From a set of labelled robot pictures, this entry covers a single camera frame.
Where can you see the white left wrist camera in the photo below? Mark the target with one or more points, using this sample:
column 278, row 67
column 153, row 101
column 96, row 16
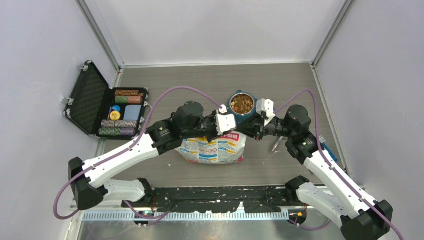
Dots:
column 225, row 121

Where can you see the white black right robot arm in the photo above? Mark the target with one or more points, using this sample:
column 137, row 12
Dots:
column 358, row 215

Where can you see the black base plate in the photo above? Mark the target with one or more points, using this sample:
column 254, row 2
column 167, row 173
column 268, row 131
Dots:
column 218, row 200

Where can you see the white yellow pet food bag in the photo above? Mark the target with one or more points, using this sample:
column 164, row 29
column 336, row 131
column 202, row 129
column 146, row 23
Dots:
column 225, row 150

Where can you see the teal double pet bowl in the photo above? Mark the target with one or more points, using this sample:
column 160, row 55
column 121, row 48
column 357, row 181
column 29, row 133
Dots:
column 243, row 106

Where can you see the metal food scoop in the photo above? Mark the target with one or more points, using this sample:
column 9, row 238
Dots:
column 278, row 142

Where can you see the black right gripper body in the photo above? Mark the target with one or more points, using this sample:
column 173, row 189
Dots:
column 278, row 127

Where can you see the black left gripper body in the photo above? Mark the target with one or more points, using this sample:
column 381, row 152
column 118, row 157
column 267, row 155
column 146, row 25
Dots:
column 205, row 127

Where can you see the brown poker chip stack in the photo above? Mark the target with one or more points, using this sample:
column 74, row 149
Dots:
column 126, row 93

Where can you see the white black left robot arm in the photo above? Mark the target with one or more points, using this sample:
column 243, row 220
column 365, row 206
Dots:
column 91, row 181

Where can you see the striped poker chip stack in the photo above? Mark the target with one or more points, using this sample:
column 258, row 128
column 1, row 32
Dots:
column 118, row 123

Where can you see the black foam-lined case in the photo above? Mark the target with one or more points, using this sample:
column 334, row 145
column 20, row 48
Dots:
column 91, row 100

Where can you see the green striped chip stack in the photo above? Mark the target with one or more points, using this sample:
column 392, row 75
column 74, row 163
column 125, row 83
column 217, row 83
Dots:
column 117, row 132

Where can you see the green poker chip stack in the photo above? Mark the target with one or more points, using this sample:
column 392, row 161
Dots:
column 128, row 99

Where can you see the yellow poker chip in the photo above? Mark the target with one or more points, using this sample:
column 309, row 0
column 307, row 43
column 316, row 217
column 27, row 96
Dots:
column 114, row 115

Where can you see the light blue card deck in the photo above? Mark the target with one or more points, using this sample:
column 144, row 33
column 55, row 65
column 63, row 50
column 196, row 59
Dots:
column 132, row 112

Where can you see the blue poker chip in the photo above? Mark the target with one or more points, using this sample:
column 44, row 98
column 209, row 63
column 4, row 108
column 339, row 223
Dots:
column 115, row 108

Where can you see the blue toy brick block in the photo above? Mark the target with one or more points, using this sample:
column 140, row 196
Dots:
column 323, row 143

